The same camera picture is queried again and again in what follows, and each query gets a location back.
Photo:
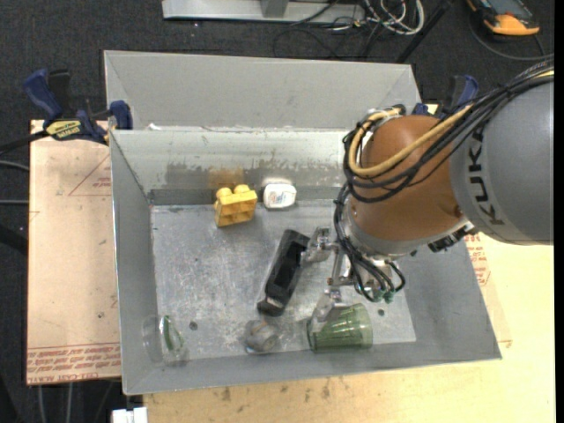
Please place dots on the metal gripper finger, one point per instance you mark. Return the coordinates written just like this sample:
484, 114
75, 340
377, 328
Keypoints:
328, 306
318, 249

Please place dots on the clear green plastic cup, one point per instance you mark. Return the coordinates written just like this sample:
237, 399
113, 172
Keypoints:
346, 331

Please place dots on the black hollow rectangular holder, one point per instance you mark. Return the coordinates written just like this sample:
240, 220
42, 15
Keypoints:
286, 271

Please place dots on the small white plastic container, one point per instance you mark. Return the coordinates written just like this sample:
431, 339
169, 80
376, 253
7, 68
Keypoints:
279, 196

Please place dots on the yellow toy building block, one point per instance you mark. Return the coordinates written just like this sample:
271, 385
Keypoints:
235, 205

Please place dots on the grey metal bin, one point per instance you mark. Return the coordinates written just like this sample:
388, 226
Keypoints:
211, 271

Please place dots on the clear glass with green stripe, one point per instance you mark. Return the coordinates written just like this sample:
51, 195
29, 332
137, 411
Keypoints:
165, 339

